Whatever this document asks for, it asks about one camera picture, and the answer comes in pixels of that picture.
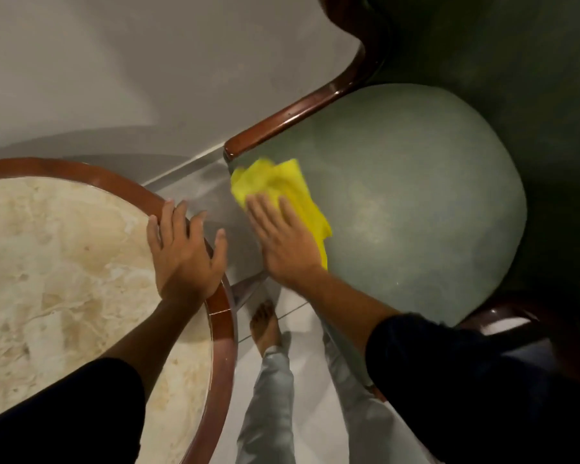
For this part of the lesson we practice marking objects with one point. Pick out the person's left hand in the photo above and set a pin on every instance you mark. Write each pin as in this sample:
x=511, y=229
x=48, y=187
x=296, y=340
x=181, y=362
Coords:
x=183, y=265

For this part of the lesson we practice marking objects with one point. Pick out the person's right hand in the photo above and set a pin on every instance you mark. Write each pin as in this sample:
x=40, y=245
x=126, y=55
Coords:
x=285, y=251

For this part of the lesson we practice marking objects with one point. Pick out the person's left little finger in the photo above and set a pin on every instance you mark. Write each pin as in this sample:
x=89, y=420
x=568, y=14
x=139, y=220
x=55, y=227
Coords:
x=152, y=234

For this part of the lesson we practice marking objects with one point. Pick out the person's left middle finger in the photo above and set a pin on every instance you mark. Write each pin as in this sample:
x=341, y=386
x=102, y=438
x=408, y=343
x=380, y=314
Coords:
x=180, y=219

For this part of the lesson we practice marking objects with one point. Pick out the person's left thumb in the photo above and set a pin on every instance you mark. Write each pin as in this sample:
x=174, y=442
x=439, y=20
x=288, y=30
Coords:
x=221, y=256

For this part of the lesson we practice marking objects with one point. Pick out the person's right middle finger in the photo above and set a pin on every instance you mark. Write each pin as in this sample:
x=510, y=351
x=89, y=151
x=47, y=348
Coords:
x=271, y=212

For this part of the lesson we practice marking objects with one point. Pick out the yellow cleaning cloth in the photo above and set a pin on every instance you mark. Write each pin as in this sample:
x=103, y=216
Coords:
x=290, y=186

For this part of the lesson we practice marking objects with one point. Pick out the person's right forearm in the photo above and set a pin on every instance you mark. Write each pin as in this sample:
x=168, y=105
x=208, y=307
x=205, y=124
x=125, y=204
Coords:
x=343, y=309

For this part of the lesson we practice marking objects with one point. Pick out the person's left forearm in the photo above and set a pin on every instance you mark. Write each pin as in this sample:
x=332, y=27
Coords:
x=159, y=338

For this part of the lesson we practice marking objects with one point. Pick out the person's bare foot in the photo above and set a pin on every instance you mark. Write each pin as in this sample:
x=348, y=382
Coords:
x=265, y=328

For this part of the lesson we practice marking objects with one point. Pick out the round marble table wooden rim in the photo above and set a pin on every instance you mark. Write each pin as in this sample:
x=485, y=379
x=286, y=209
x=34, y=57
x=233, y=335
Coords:
x=63, y=285

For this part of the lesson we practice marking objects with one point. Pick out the green cushioned wooden armchair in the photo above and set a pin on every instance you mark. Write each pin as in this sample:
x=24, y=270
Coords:
x=415, y=188

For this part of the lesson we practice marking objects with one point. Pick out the person's grey trousers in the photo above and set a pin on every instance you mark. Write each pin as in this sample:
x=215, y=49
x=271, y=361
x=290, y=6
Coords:
x=270, y=410

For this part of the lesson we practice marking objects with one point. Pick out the person's dark left sleeve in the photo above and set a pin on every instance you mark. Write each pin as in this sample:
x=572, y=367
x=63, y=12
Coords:
x=63, y=415

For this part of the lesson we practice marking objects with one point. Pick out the person's dark sleeve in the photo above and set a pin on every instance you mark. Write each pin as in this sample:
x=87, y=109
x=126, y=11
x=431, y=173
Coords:
x=473, y=396
x=63, y=415

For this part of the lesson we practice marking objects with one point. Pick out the person's dark right sleeve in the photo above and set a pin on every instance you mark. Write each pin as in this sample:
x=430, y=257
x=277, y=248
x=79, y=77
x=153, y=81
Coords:
x=473, y=396

